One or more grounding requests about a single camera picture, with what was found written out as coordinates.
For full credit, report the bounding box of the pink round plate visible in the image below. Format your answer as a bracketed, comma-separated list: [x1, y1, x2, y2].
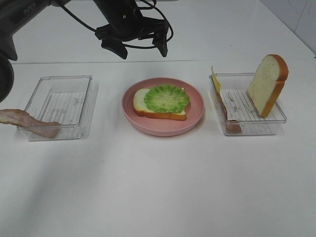
[121, 78, 205, 136]

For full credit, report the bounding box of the bacon strip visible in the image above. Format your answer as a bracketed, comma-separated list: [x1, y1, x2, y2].
[216, 92, 241, 134]
[0, 109, 61, 139]

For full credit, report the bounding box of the yellow cheese slice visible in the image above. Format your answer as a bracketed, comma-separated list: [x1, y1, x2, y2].
[211, 66, 223, 103]

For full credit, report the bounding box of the green lettuce leaf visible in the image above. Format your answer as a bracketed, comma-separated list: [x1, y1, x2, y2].
[144, 84, 190, 113]

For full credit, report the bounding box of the left clear plastic tray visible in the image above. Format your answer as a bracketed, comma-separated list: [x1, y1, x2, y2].
[18, 76, 98, 141]

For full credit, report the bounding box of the right clear plastic tray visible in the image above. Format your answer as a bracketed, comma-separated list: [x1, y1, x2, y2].
[209, 73, 287, 136]

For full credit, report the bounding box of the bread slice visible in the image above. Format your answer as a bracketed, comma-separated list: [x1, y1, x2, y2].
[247, 54, 288, 118]
[133, 88, 186, 120]

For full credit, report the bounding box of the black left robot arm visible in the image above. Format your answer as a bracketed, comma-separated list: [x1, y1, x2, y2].
[0, 0, 174, 100]

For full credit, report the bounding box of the clear plastic tray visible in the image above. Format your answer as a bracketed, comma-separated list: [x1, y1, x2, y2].
[209, 73, 287, 136]
[18, 76, 98, 141]

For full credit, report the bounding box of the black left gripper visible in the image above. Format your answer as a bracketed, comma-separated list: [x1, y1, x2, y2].
[94, 0, 168, 59]

